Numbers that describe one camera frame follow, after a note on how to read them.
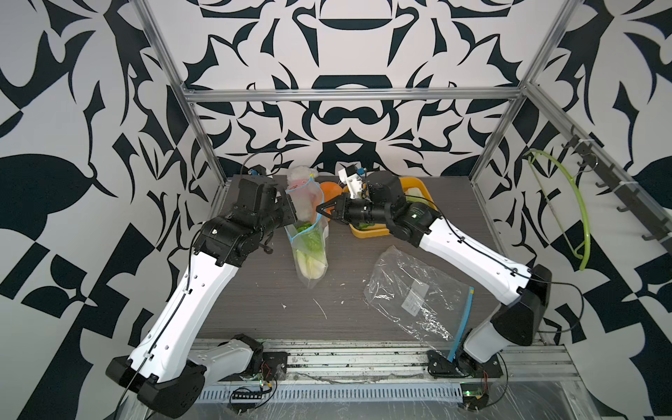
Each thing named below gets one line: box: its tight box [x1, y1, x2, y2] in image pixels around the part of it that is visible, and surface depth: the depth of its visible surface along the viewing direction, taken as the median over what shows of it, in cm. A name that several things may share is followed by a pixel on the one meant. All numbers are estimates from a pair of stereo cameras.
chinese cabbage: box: [295, 222, 327, 280], surface depth 82 cm
